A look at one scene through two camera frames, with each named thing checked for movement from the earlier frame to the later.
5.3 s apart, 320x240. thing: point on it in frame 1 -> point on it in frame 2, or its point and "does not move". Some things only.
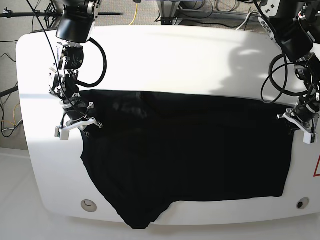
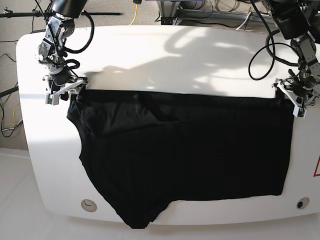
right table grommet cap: x=303 y=203 does not move
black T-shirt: x=156 y=148 does not move
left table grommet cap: x=88 y=205 does not move
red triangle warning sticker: x=315 y=174 does not move
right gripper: x=300 y=117 -> x=303 y=93
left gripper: x=76 y=111 -> x=64 y=83
